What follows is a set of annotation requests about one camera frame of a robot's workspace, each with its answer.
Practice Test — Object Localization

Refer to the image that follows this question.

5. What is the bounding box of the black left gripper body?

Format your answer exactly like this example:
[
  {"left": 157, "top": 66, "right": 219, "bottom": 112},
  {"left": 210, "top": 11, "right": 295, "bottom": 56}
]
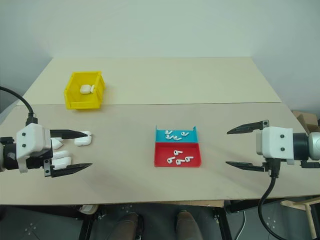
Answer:
[{"left": 26, "top": 148, "right": 55, "bottom": 171}]

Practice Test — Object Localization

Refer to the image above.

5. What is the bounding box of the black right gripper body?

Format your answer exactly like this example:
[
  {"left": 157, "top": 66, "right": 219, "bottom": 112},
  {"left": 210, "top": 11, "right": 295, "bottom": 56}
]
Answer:
[{"left": 261, "top": 156, "right": 274, "bottom": 173}]

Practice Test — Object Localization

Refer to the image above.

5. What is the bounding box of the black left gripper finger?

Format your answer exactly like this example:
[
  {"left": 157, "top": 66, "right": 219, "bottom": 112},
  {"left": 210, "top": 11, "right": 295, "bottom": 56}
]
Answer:
[
  {"left": 43, "top": 159, "right": 94, "bottom": 179},
  {"left": 49, "top": 129, "right": 89, "bottom": 140}
]

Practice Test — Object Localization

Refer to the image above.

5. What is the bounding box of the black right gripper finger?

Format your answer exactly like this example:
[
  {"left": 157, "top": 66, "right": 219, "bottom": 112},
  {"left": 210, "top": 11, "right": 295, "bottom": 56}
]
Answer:
[
  {"left": 226, "top": 120, "right": 270, "bottom": 136},
  {"left": 225, "top": 160, "right": 266, "bottom": 173}
]

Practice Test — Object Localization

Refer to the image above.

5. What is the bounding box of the yellow plastic bin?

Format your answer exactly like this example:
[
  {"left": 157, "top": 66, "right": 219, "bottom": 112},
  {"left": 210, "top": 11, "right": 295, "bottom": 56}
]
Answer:
[{"left": 63, "top": 70, "right": 106, "bottom": 111}]

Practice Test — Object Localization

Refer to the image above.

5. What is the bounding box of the brown cardboard box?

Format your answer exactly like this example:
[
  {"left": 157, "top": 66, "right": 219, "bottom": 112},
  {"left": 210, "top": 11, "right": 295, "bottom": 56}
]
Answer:
[{"left": 291, "top": 109, "right": 320, "bottom": 134}]

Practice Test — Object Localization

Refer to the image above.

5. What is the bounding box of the white object under table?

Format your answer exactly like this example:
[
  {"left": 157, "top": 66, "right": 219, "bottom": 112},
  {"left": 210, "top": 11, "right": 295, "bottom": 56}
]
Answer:
[{"left": 79, "top": 204, "right": 99, "bottom": 215}]

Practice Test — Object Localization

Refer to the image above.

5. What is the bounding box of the red plastic tray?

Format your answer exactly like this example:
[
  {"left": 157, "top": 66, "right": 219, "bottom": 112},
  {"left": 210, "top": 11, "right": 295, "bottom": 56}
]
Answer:
[{"left": 153, "top": 142, "right": 203, "bottom": 168}]

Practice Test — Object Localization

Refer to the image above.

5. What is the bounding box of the black table leg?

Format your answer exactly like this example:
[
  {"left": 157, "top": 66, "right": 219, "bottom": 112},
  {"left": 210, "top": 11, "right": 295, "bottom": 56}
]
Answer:
[
  {"left": 213, "top": 200, "right": 241, "bottom": 240},
  {"left": 78, "top": 204, "right": 101, "bottom": 240}
]

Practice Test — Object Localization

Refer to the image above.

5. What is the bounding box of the blue plastic tray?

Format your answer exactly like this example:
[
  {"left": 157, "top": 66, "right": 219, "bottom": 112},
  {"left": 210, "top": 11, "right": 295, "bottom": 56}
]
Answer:
[{"left": 155, "top": 125, "right": 200, "bottom": 144}]

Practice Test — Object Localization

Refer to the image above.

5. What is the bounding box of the dark brown rounded shape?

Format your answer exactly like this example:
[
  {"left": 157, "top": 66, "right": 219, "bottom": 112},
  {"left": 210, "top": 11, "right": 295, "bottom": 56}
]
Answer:
[
  {"left": 175, "top": 210, "right": 204, "bottom": 240},
  {"left": 115, "top": 211, "right": 145, "bottom": 240}
]

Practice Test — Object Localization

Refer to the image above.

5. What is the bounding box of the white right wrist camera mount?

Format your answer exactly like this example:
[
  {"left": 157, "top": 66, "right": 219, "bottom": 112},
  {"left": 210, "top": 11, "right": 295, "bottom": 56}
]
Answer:
[{"left": 255, "top": 126, "right": 294, "bottom": 165}]

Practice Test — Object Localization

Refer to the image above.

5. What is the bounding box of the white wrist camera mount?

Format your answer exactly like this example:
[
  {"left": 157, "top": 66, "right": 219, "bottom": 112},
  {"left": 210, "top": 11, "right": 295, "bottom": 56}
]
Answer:
[
  {"left": 255, "top": 126, "right": 294, "bottom": 165},
  {"left": 15, "top": 123, "right": 53, "bottom": 174}
]

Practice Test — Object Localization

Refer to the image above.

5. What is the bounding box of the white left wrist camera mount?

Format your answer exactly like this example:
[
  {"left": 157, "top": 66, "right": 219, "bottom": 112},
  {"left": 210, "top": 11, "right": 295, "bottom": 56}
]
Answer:
[{"left": 15, "top": 123, "right": 53, "bottom": 174}]

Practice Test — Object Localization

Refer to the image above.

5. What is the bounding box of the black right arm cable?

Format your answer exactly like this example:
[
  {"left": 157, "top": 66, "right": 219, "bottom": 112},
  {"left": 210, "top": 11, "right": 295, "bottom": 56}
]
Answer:
[{"left": 257, "top": 158, "right": 286, "bottom": 240}]

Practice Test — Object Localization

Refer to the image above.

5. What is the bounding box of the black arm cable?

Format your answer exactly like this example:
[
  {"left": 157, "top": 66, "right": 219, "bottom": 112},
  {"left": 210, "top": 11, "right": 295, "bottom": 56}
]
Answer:
[
  {"left": 0, "top": 86, "right": 39, "bottom": 126},
  {"left": 257, "top": 158, "right": 286, "bottom": 240}
]

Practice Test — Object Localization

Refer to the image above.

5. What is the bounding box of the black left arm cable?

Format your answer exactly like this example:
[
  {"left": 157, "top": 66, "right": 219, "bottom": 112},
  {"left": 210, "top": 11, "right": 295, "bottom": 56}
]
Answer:
[{"left": 0, "top": 86, "right": 39, "bottom": 126}]

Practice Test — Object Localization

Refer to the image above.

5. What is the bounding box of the thin white cable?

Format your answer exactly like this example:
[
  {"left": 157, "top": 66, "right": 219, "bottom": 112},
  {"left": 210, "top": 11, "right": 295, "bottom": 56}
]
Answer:
[{"left": 238, "top": 211, "right": 248, "bottom": 236}]

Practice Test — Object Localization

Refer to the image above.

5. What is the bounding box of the light wooden frame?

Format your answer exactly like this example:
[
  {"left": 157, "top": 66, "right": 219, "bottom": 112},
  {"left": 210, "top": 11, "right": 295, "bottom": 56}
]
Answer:
[{"left": 279, "top": 196, "right": 320, "bottom": 240}]

